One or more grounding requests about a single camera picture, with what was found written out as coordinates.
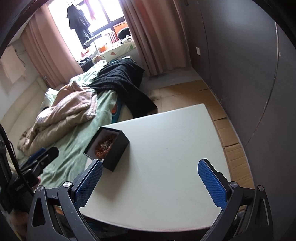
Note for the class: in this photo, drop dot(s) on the white wardrobe sticker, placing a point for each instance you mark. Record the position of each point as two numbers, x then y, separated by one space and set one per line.
198 51

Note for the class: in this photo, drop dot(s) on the black knitted blanket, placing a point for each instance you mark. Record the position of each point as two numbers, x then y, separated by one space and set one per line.
124 77

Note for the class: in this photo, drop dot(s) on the pink curtain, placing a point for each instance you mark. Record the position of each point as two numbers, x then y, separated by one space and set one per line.
158 31
47 49

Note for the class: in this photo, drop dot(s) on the pink curtain right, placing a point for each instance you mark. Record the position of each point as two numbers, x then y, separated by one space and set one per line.
158 31

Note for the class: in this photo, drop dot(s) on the black hanging garment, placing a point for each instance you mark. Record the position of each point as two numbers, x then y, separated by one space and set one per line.
79 23

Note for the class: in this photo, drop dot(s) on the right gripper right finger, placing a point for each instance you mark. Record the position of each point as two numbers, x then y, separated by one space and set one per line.
245 212

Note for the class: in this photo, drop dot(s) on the patterned window bench cushion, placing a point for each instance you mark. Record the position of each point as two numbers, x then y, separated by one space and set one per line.
119 48

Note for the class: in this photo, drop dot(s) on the green bed sheet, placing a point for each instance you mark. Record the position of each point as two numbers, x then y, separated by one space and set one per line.
71 160

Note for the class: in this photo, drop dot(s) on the dark grey wardrobe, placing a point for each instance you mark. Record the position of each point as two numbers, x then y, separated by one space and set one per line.
248 60

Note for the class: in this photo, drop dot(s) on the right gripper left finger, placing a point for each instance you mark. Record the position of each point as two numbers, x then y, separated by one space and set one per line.
43 223

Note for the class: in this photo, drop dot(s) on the beige cloth on wall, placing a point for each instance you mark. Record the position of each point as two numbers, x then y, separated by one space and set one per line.
12 65

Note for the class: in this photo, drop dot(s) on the pink fleece blanket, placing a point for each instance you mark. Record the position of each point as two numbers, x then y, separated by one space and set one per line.
73 105

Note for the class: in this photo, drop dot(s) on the pink curtain left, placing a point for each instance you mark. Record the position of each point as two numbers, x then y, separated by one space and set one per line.
47 49

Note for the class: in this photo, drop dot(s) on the black square jewelry box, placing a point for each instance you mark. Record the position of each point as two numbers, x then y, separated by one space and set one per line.
107 145

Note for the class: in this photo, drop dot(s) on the blue orange mattress label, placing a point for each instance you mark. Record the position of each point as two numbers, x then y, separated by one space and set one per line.
116 110

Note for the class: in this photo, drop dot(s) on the flattened cardboard on floor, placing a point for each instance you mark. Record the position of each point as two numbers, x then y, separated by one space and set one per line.
197 92

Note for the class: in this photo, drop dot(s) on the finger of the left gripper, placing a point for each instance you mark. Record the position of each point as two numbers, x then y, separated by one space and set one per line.
42 161
38 153

